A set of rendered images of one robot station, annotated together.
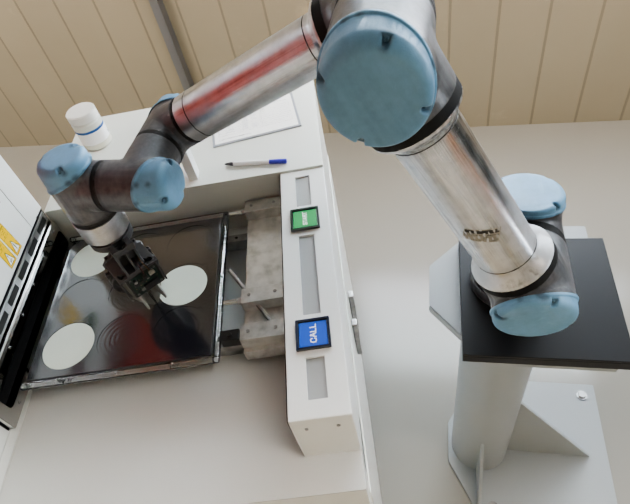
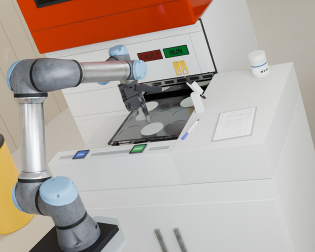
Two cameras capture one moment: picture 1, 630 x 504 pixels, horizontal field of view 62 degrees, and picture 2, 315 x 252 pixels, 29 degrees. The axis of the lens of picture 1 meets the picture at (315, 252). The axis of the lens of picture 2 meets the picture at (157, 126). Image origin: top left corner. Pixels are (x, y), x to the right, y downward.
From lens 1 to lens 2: 2.48 m
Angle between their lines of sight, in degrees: 85
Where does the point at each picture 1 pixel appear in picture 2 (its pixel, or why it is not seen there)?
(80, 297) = (170, 103)
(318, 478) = not seen: hidden behind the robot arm
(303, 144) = (193, 144)
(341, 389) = (56, 162)
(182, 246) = (175, 124)
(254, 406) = not seen: hidden behind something
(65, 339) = (151, 105)
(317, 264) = (110, 154)
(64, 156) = (114, 48)
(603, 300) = not seen: outside the picture
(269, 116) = (231, 129)
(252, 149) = (205, 127)
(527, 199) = (50, 183)
